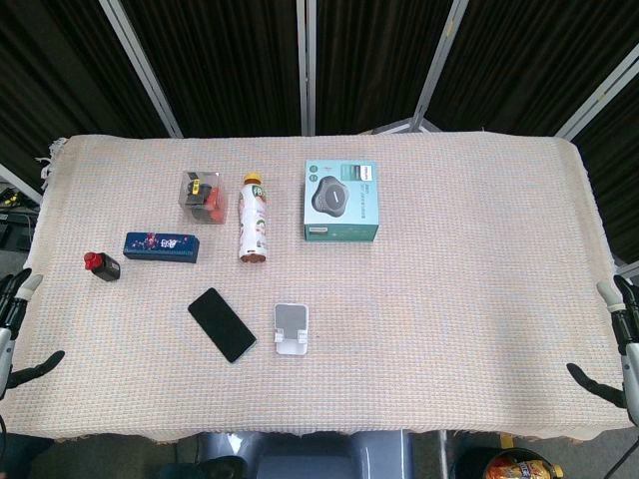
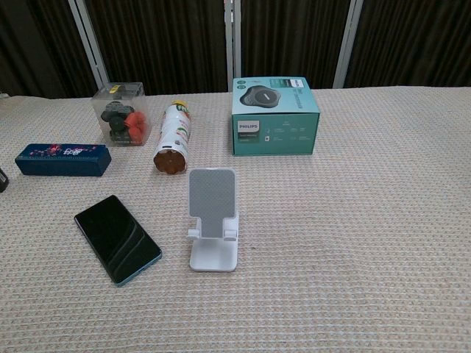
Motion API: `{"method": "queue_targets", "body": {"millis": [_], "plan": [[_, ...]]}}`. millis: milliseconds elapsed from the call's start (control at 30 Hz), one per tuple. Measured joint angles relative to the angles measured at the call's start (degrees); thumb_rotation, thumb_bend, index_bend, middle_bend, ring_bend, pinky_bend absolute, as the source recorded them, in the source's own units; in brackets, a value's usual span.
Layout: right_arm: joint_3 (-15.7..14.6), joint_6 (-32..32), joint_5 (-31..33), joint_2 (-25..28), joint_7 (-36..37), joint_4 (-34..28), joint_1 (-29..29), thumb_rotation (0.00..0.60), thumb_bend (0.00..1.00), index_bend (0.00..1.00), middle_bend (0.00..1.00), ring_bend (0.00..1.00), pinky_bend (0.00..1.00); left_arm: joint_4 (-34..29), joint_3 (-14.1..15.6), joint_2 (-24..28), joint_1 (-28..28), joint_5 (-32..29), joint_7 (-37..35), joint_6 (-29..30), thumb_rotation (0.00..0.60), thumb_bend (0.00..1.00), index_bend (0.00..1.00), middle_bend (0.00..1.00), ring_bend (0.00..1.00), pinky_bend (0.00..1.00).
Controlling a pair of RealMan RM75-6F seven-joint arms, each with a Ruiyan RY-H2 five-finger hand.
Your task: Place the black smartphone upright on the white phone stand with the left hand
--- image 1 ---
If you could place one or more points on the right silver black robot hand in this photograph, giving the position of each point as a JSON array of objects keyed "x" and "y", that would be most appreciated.
[{"x": 630, "y": 359}]

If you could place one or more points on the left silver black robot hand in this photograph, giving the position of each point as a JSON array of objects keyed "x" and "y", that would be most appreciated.
[{"x": 11, "y": 304}]

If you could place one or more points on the black smartphone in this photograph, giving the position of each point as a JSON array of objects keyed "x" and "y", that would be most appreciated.
[{"x": 222, "y": 324}]

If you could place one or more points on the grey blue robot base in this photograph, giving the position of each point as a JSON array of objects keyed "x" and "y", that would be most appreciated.
[{"x": 309, "y": 456}]

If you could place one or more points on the dark blue long box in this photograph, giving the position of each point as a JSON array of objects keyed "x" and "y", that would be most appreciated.
[{"x": 161, "y": 247}]

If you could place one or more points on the clear plastic toy box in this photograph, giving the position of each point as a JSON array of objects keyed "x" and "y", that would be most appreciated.
[{"x": 203, "y": 197}]

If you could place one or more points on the white phone stand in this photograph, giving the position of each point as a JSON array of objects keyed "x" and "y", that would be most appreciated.
[{"x": 290, "y": 329}]

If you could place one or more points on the teal speaker box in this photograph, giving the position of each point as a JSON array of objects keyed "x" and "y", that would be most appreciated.
[{"x": 342, "y": 199}]

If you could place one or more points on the red black small device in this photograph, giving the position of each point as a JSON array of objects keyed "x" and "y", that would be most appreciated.
[{"x": 105, "y": 267}]

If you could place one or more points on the orange snack bag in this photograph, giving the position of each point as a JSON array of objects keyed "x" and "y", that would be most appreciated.
[{"x": 524, "y": 466}]

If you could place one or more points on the beige woven tablecloth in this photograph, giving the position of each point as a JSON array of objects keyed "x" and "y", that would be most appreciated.
[{"x": 424, "y": 309}]

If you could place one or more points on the orange cap drink bottle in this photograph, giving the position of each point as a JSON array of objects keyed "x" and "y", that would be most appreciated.
[{"x": 253, "y": 219}]

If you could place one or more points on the silver partition post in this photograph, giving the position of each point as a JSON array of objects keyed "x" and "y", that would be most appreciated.
[
  {"x": 599, "y": 95},
  {"x": 142, "y": 65},
  {"x": 439, "y": 60},
  {"x": 306, "y": 65}
]

